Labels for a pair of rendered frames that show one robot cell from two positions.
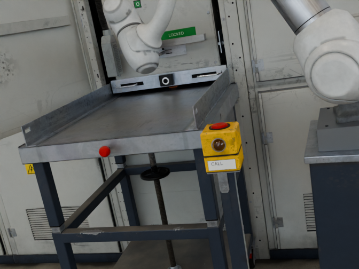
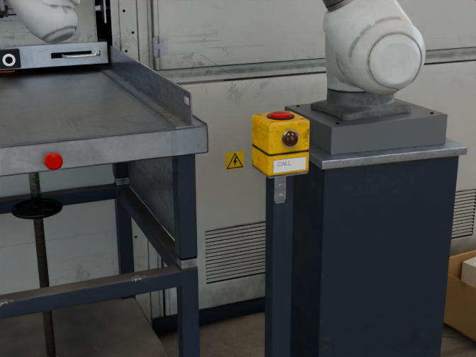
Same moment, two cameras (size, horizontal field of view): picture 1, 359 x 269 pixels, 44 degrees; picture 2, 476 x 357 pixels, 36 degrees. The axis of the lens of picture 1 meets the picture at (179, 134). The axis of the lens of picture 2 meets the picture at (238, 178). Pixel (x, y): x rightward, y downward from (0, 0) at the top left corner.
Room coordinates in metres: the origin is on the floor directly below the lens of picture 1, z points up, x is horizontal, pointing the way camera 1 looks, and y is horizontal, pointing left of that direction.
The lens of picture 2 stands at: (0.03, 0.76, 1.21)
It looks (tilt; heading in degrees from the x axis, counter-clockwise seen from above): 18 degrees down; 321
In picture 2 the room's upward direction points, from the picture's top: straight up
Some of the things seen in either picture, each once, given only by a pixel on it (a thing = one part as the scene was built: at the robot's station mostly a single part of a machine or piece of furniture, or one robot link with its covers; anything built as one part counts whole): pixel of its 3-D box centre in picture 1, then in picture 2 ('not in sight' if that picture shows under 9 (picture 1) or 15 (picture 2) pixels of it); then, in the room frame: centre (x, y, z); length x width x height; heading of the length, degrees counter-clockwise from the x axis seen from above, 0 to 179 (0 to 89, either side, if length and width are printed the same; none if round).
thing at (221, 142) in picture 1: (218, 145); (291, 139); (0.93, -0.08, 0.87); 0.03 x 0.01 x 0.03; 73
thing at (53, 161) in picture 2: (106, 150); (52, 159); (1.25, 0.22, 0.82); 0.04 x 0.03 x 0.03; 163
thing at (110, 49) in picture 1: (111, 55); not in sight; (1.95, 0.23, 1.04); 0.08 x 0.05 x 0.17; 163
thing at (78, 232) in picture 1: (161, 206); (42, 261); (1.59, 0.12, 0.46); 0.64 x 0.58 x 0.66; 163
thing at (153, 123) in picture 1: (143, 117); (28, 115); (1.59, 0.12, 0.82); 0.68 x 0.62 x 0.06; 163
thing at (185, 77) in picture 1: (168, 78); (7, 57); (1.97, 0.00, 0.89); 0.54 x 0.05 x 0.06; 73
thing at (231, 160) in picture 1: (222, 147); (280, 143); (0.98, -0.09, 0.85); 0.08 x 0.08 x 0.10; 73
